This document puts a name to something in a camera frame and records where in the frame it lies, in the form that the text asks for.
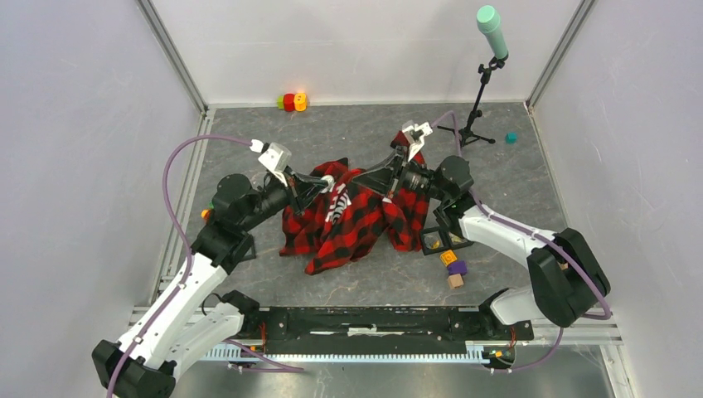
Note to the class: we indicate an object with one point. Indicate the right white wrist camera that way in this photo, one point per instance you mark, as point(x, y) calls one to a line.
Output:
point(415, 134)

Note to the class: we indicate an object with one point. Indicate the gold brooch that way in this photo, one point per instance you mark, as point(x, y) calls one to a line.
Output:
point(456, 239)

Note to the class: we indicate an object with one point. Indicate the purple toy brick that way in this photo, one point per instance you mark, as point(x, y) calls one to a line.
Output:
point(458, 267)

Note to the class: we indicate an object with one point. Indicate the teal small cube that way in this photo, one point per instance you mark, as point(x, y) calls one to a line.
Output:
point(511, 137)

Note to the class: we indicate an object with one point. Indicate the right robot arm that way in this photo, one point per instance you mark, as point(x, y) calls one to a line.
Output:
point(566, 281)

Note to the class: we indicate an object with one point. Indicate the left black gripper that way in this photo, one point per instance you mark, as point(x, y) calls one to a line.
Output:
point(312, 186)

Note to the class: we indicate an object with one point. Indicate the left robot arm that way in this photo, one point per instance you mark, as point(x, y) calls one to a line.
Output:
point(150, 358)

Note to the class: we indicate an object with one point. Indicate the red black plaid shirt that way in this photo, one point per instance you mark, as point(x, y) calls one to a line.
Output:
point(343, 225)

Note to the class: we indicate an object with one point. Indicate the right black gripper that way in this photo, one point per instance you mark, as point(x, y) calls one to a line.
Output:
point(380, 179)

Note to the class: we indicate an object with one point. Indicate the wooden cube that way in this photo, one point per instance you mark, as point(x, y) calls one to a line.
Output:
point(455, 281)

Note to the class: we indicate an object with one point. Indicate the yellow toy brick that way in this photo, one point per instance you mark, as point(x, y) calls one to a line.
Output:
point(448, 257)

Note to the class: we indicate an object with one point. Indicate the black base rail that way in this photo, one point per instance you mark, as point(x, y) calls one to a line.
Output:
point(378, 330)

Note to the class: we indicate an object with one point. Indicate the red cylinder block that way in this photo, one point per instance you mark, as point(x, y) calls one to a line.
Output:
point(289, 102)

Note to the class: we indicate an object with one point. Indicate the mint green microphone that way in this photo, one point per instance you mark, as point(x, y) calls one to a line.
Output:
point(489, 23)

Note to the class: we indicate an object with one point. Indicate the black square frame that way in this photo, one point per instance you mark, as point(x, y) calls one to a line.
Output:
point(436, 232)
point(250, 252)
point(459, 246)

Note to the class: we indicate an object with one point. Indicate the black tripod mic stand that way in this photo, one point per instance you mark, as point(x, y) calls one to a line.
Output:
point(466, 134)

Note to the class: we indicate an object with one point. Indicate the round holographic badge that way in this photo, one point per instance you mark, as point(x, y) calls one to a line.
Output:
point(433, 242)
point(329, 183)

